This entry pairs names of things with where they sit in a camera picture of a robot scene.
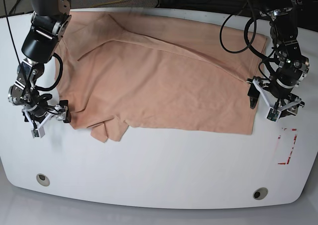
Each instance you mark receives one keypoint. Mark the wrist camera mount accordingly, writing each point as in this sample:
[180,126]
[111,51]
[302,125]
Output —
[274,106]
[37,129]

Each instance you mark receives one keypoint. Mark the red tape rectangle marking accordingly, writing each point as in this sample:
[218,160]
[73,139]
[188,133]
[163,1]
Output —
[285,145]

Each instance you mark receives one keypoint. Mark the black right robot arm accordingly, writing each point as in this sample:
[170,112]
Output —
[49,21]

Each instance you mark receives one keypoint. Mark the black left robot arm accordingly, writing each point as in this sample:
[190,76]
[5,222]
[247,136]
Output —
[286,65]

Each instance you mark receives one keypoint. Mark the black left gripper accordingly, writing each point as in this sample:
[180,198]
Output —
[280,88]

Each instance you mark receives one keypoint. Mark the peach t-shirt with emoji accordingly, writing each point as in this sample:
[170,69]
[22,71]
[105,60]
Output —
[131,70]

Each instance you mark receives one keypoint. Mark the right table grommet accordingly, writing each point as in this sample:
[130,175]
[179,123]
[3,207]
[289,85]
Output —
[260,193]

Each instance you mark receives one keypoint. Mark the left table grommet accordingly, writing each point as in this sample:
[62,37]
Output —
[43,180]

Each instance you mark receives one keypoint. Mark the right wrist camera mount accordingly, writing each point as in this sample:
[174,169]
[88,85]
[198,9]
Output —
[37,129]

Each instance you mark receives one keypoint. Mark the table grommet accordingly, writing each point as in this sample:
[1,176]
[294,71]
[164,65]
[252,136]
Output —
[43,180]
[260,193]

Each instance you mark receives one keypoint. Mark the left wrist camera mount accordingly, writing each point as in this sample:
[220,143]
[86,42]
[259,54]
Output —
[274,106]

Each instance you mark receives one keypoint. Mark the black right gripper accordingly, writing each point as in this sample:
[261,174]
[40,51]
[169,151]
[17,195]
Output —
[38,112]

